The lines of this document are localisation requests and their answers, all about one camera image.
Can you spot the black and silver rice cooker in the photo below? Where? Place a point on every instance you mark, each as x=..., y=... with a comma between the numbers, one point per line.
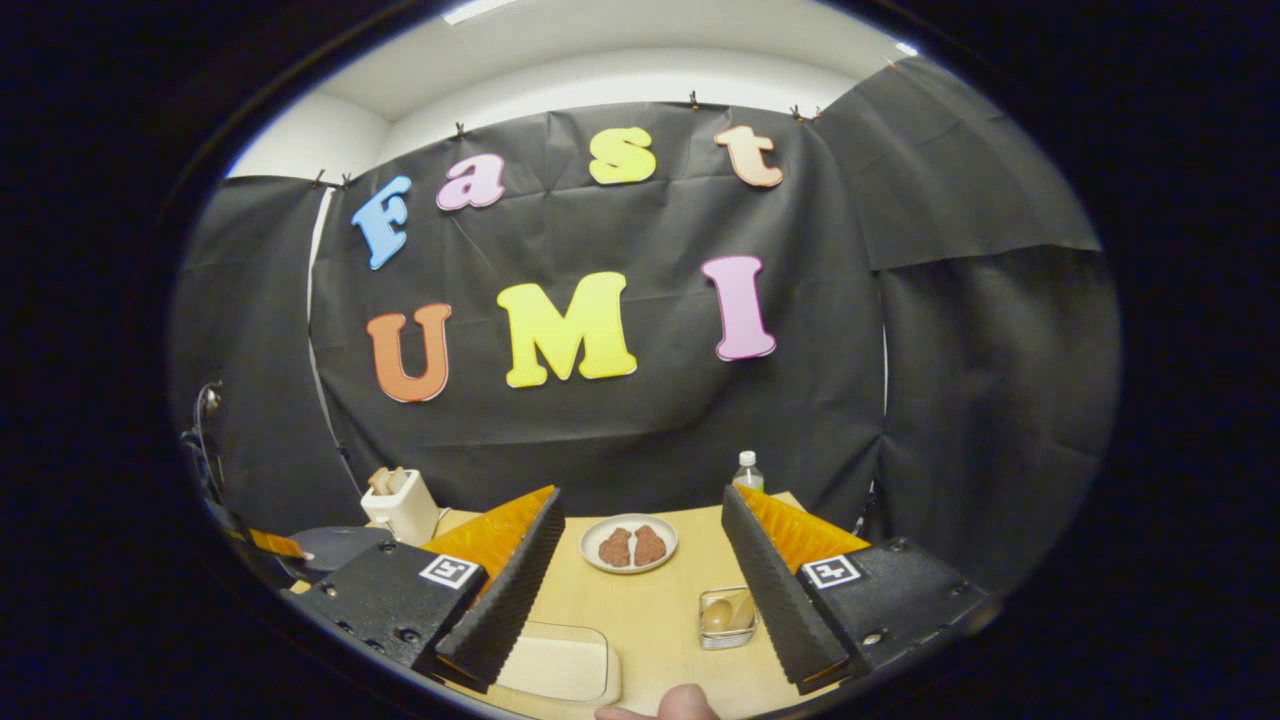
x=340, y=548

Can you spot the brown meat piece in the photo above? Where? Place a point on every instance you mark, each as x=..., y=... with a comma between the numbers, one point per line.
x=650, y=546
x=615, y=548

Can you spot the long ceiling light panel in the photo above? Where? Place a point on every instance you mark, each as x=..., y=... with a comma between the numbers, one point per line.
x=480, y=10

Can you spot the clear tray of white rice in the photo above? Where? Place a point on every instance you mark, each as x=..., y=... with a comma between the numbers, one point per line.
x=560, y=665

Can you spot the black backdrop cloth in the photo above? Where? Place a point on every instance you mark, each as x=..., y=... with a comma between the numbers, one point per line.
x=650, y=430

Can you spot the white round plate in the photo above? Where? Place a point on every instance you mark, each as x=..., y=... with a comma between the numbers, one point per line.
x=629, y=519

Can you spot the wooden spoon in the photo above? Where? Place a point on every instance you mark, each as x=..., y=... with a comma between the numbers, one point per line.
x=718, y=615

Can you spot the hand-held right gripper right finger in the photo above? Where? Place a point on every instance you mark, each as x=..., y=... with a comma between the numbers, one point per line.
x=775, y=600

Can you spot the green drink bottle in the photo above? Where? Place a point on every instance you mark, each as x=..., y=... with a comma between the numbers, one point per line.
x=748, y=478

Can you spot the row of black cloth clips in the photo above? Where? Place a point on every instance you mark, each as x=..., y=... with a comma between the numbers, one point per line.
x=693, y=101

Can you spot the toast slice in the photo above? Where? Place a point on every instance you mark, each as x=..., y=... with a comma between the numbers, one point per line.
x=397, y=478
x=378, y=482

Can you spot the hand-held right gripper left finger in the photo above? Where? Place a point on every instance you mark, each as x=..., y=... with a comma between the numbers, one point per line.
x=505, y=600

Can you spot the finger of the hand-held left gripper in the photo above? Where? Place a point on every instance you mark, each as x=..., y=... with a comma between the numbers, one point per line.
x=275, y=543

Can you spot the white toaster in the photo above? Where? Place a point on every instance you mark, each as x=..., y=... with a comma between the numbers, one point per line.
x=405, y=515

